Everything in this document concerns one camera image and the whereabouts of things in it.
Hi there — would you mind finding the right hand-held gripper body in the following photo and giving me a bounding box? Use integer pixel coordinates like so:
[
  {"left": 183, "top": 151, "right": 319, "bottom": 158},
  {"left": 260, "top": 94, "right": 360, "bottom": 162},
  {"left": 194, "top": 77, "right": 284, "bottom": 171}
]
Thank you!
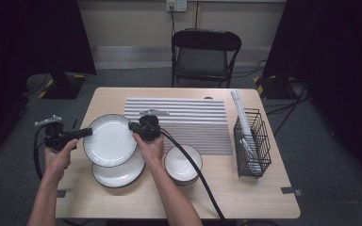
[{"left": 138, "top": 108, "right": 171, "bottom": 142}]

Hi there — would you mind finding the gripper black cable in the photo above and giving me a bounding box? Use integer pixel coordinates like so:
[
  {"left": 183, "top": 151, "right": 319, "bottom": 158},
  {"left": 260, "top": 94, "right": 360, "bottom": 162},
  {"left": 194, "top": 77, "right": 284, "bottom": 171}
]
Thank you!
[
  {"left": 159, "top": 127, "right": 227, "bottom": 220},
  {"left": 32, "top": 124, "right": 50, "bottom": 182}
]

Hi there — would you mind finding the striped woven placemat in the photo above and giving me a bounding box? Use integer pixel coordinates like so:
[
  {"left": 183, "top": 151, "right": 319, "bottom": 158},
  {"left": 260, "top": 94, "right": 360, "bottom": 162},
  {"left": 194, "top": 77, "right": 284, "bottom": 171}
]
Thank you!
[{"left": 123, "top": 96, "right": 234, "bottom": 156}]

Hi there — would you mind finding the white chopstick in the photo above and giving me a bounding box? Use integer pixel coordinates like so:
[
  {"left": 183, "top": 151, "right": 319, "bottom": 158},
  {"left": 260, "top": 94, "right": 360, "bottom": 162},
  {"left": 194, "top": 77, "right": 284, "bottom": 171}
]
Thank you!
[
  {"left": 230, "top": 89, "right": 249, "bottom": 142},
  {"left": 234, "top": 89, "right": 253, "bottom": 142}
]

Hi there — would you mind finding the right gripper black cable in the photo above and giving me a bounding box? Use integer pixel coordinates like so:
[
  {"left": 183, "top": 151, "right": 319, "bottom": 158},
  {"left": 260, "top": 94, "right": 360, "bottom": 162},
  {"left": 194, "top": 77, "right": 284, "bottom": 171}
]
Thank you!
[{"left": 159, "top": 127, "right": 227, "bottom": 220}]

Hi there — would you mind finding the grey round floor plate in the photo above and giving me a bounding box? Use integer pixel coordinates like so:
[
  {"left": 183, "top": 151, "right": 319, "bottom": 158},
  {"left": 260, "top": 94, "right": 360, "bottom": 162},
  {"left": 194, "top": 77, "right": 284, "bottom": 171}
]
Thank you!
[{"left": 25, "top": 73, "right": 53, "bottom": 95}]

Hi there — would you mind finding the white wall outlet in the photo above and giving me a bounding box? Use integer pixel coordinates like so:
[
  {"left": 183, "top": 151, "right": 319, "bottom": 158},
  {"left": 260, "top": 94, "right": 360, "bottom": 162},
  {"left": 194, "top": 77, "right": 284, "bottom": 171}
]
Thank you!
[{"left": 165, "top": 0, "right": 189, "bottom": 13}]

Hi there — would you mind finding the person's left hand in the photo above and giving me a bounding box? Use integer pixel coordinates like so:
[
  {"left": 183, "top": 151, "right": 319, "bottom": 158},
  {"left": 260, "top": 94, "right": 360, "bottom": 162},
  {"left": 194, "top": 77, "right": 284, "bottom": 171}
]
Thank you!
[{"left": 44, "top": 138, "right": 79, "bottom": 182}]

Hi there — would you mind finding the black outlet cable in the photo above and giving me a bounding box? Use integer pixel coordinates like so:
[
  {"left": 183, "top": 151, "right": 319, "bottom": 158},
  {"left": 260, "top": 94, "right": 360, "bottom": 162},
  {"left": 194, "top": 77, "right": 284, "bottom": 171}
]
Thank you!
[{"left": 169, "top": 5, "right": 177, "bottom": 37}]

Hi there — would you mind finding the black wire basket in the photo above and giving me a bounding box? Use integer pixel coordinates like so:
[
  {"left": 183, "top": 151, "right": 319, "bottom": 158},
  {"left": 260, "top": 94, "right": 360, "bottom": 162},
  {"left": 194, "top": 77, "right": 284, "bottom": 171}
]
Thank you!
[{"left": 233, "top": 107, "right": 272, "bottom": 179}]

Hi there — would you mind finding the black stand base yellow tape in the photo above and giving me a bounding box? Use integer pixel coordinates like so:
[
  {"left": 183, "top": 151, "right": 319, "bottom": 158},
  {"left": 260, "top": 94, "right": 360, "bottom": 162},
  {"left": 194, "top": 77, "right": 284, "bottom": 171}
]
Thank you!
[
  {"left": 38, "top": 72, "right": 88, "bottom": 101},
  {"left": 253, "top": 74, "right": 295, "bottom": 101}
]

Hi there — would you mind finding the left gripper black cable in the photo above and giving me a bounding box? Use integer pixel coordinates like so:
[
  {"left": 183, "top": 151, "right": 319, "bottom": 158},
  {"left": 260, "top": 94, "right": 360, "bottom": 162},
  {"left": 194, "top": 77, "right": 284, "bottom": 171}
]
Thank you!
[{"left": 32, "top": 124, "right": 50, "bottom": 182}]

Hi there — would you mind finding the white plate dark rim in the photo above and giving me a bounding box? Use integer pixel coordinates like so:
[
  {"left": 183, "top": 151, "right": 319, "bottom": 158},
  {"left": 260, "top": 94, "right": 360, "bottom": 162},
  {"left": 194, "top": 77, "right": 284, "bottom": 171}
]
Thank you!
[
  {"left": 82, "top": 113, "right": 139, "bottom": 169},
  {"left": 90, "top": 154, "right": 146, "bottom": 189}
]

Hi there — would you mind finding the black floor cable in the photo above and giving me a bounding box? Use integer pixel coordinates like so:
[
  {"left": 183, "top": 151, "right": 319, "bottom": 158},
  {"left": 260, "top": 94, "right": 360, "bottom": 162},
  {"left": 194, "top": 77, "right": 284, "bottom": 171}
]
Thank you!
[
  {"left": 231, "top": 59, "right": 268, "bottom": 79},
  {"left": 264, "top": 93, "right": 310, "bottom": 116},
  {"left": 272, "top": 82, "right": 309, "bottom": 137}
]

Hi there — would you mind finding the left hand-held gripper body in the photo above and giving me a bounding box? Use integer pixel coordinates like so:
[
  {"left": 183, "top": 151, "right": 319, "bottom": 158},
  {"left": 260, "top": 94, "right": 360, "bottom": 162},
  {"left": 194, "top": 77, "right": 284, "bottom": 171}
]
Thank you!
[{"left": 34, "top": 115, "right": 78, "bottom": 152}]

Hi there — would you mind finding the black folding chair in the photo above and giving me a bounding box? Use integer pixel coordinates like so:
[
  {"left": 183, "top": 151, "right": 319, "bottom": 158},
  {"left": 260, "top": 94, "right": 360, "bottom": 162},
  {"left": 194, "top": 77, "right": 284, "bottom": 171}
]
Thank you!
[{"left": 171, "top": 27, "right": 243, "bottom": 89}]

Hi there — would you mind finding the dark curtain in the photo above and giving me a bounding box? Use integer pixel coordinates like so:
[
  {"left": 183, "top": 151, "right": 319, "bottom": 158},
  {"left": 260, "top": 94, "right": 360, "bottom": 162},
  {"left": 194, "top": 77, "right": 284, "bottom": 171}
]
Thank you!
[
  {"left": 0, "top": 0, "right": 97, "bottom": 164},
  {"left": 263, "top": 0, "right": 362, "bottom": 189}
]

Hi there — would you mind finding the person's right hand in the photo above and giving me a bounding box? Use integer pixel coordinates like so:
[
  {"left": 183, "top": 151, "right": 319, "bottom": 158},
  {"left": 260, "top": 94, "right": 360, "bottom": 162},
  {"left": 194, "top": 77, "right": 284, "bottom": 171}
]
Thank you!
[{"left": 132, "top": 133, "right": 166, "bottom": 171}]

